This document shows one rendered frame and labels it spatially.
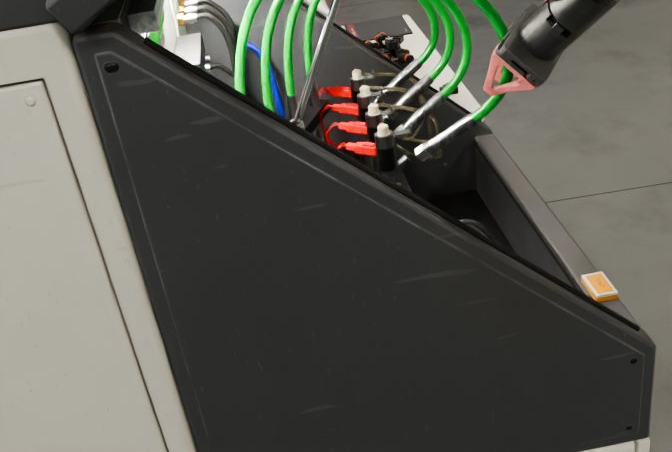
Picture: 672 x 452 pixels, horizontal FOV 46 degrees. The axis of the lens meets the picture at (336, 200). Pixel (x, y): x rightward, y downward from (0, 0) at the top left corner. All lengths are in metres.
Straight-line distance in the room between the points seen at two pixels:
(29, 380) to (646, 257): 2.30
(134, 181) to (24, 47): 0.16
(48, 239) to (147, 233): 0.10
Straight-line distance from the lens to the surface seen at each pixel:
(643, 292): 2.75
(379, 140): 1.17
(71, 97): 0.77
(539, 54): 0.98
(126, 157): 0.79
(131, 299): 0.87
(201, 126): 0.77
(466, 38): 1.24
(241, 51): 1.10
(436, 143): 1.08
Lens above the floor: 1.64
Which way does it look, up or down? 30 degrees down
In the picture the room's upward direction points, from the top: 9 degrees counter-clockwise
